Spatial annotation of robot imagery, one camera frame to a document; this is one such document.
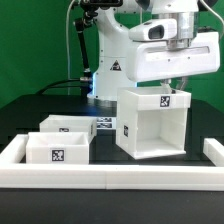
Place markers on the white U-shaped frame wall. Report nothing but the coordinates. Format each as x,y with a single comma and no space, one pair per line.
14,173

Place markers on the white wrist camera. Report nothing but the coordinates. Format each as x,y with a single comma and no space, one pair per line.
154,30

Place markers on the fiducial marker sheet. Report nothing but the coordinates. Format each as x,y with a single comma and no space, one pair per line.
106,122

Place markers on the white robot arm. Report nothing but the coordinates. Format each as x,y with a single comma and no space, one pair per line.
113,27

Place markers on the white drawer cabinet box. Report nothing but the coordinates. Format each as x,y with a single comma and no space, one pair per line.
151,121

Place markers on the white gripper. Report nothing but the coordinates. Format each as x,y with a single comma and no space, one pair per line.
154,61

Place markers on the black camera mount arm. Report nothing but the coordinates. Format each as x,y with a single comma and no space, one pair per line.
90,8

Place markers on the white drawer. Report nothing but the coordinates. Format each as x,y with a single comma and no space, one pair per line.
61,123
57,148

